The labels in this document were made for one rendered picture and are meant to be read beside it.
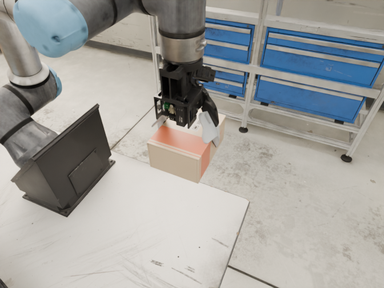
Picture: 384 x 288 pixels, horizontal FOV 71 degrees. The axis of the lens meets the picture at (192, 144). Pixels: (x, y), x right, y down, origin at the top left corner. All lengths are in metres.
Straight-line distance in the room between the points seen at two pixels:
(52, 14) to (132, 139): 1.97
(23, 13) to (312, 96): 1.90
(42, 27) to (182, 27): 0.18
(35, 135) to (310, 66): 1.66
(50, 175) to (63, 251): 0.24
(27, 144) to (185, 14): 0.65
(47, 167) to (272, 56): 1.59
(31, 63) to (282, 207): 1.58
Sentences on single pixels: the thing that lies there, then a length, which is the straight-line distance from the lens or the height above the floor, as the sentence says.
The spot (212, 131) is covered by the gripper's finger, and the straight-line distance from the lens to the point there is 0.55.
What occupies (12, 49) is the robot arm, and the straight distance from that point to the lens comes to 0.89.
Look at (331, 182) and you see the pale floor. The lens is 2.17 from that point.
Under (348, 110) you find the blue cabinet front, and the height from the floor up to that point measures 0.42.
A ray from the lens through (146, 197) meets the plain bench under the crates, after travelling 1.00.
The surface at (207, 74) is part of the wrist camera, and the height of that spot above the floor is 1.24.
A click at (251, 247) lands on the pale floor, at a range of 1.70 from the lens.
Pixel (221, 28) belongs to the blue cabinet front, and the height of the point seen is 0.83.
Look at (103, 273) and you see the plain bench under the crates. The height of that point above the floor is 0.70.
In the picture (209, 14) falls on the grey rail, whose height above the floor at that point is 0.92.
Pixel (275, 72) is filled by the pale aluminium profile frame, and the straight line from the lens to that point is 2.00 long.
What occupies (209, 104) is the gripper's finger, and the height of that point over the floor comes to 1.20.
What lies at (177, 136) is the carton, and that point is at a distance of 0.57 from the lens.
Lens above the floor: 1.49
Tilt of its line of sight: 43 degrees down
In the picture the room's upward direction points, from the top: straight up
